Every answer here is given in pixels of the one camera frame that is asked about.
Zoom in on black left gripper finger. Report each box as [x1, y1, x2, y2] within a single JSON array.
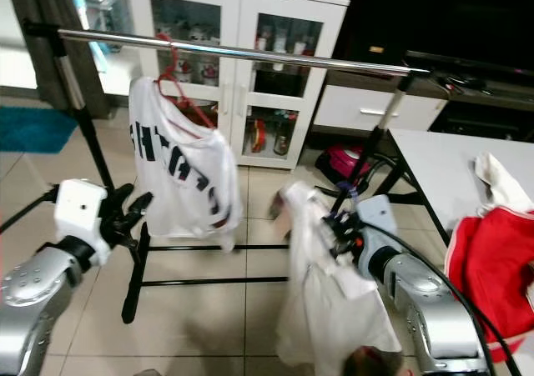
[[105, 182, 136, 213], [122, 190, 156, 228]]

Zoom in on purple wire clothes hanger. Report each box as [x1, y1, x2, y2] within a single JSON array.
[[332, 180, 361, 223]]

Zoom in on red clothes hanger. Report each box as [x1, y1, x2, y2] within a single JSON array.
[[154, 33, 218, 131]]

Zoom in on white shirt black print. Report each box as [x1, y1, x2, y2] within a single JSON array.
[[129, 76, 243, 253]]

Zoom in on pink black appliance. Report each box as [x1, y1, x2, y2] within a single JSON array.
[[315, 143, 372, 189]]

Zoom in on dark glass jar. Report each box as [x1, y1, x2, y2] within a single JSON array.
[[274, 126, 289, 156]]

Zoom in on teal floor mat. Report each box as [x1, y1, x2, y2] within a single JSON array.
[[0, 107, 78, 153]]

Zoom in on white table black legs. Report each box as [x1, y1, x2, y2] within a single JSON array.
[[388, 128, 534, 243]]

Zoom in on white drawer unit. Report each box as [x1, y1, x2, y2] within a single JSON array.
[[313, 83, 451, 135]]

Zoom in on white framed glass door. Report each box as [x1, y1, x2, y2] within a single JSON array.
[[0, 0, 128, 102]]

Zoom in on red garment white stripes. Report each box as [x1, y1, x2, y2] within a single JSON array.
[[444, 208, 534, 362]]

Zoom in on grey curtain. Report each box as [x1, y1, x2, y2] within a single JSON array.
[[8, 0, 88, 117]]

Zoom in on metal clothes rack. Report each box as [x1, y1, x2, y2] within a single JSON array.
[[23, 19, 489, 324]]

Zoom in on white glass door cabinet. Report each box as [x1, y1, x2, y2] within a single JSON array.
[[125, 0, 350, 168]]

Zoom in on black television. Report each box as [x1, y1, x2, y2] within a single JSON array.
[[338, 0, 534, 81]]

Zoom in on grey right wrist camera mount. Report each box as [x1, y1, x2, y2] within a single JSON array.
[[355, 194, 397, 281]]

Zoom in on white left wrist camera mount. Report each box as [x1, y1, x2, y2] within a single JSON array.
[[54, 178, 109, 264]]

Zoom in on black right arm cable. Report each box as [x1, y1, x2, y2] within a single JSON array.
[[380, 222, 525, 376]]

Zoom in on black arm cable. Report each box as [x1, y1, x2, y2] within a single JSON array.
[[0, 184, 61, 233], [380, 222, 525, 376]]

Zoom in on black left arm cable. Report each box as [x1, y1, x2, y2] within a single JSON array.
[[0, 184, 61, 233]]

